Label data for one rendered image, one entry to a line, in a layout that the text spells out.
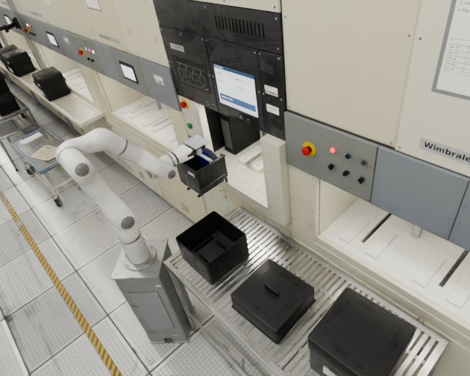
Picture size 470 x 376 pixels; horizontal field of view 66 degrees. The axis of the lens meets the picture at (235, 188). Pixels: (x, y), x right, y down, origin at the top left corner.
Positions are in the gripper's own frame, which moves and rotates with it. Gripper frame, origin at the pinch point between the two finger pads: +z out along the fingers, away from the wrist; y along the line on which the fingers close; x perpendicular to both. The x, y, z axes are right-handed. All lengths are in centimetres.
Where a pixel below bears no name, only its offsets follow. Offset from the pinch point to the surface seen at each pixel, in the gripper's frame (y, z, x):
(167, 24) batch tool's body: -25, 15, 57
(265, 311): 81, -33, -39
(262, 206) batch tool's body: 32, 15, -39
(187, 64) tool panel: -14.1, 15.0, 37.8
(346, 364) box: 123, -34, -24
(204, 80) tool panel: -1.9, 15.0, 31.4
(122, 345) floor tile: -14, -88, -125
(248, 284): 65, -28, -39
